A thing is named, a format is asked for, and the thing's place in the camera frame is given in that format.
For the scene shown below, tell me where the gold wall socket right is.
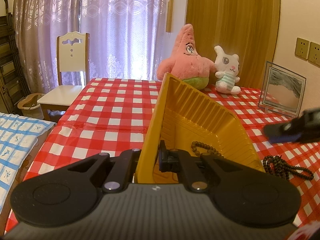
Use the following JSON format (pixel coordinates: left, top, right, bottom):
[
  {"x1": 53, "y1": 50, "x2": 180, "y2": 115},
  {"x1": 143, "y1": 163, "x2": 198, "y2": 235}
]
[{"x1": 308, "y1": 42, "x2": 320, "y2": 67}]

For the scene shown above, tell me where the beige waste basket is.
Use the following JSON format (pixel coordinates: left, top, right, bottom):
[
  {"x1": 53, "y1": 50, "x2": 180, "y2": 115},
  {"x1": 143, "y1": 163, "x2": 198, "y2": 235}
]
[{"x1": 17, "y1": 93, "x2": 44, "y2": 120}]

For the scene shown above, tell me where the white bunny plush toy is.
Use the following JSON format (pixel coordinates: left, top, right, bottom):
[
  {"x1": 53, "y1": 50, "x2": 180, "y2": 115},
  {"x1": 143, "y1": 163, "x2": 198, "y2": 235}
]
[{"x1": 214, "y1": 46, "x2": 241, "y2": 95}]

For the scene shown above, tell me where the yellow plastic tray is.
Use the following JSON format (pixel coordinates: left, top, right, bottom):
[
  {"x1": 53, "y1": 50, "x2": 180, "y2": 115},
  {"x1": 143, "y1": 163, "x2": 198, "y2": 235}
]
[{"x1": 135, "y1": 73, "x2": 264, "y2": 184}]

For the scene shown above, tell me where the brown bead bracelet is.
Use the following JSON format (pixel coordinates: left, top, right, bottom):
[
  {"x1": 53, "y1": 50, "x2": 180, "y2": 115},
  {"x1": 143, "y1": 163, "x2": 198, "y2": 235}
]
[{"x1": 191, "y1": 141, "x2": 224, "y2": 158}]

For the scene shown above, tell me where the wooden wall handle strip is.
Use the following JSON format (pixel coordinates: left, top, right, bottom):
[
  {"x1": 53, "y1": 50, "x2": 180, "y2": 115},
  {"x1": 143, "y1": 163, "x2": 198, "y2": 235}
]
[{"x1": 165, "y1": 0, "x2": 174, "y2": 33}]

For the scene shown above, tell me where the blue white checkered bedding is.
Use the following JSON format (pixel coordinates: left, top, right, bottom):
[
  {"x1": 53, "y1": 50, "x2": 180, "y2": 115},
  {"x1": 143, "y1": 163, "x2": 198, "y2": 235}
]
[{"x1": 0, "y1": 113, "x2": 56, "y2": 209}]

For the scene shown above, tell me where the cream wooden chair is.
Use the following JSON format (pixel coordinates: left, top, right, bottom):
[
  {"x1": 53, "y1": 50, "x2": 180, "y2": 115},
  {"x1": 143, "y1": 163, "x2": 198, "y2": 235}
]
[{"x1": 37, "y1": 31, "x2": 89, "y2": 121}]

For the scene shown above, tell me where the gold wall socket left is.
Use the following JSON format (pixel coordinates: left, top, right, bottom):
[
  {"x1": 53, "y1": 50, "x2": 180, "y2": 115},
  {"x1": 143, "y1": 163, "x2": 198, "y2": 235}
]
[{"x1": 295, "y1": 37, "x2": 310, "y2": 60}]

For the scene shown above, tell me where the glass sand picture frame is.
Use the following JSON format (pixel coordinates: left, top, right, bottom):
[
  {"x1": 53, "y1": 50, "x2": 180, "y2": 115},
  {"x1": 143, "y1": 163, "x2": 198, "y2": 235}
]
[{"x1": 258, "y1": 61, "x2": 306, "y2": 118}]

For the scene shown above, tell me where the gold wall socket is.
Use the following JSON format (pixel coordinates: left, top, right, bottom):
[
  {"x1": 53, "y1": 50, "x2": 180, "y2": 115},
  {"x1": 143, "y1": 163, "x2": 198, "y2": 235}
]
[
  {"x1": 295, "y1": 37, "x2": 310, "y2": 60},
  {"x1": 308, "y1": 42, "x2": 320, "y2": 67}
]

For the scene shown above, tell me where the sheer lilac curtain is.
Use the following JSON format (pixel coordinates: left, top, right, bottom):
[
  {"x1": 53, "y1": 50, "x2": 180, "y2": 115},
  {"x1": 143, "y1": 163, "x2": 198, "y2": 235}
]
[{"x1": 14, "y1": 0, "x2": 166, "y2": 93}]

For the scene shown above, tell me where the pink starfish plush toy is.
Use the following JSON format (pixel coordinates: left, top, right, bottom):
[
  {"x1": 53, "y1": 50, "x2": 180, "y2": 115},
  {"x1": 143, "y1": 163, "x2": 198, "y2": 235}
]
[{"x1": 157, "y1": 24, "x2": 216, "y2": 90}]

